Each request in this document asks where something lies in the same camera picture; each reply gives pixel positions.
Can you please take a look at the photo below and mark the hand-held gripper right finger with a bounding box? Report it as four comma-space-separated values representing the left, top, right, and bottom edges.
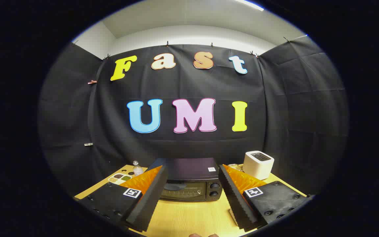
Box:
218, 164, 312, 232

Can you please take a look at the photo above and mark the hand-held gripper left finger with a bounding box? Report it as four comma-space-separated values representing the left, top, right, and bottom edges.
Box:
78, 165, 169, 232

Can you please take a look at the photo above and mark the black toaster oven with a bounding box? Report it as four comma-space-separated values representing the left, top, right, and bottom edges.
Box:
148, 157, 223, 202

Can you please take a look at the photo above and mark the white toaster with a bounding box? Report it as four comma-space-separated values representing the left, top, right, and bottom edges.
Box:
242, 150, 275, 180

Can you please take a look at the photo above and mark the white divided dish with beans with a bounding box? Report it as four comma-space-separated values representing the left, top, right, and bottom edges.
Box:
108, 173, 133, 185

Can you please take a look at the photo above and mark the black backdrop cloth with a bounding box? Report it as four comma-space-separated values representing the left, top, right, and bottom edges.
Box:
38, 36, 350, 198

